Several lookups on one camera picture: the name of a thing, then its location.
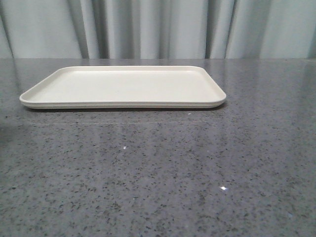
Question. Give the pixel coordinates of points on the cream rectangular plastic tray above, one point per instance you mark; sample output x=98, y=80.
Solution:
x=94, y=87

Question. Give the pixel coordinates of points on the pale grey-green curtain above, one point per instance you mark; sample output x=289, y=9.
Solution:
x=153, y=29

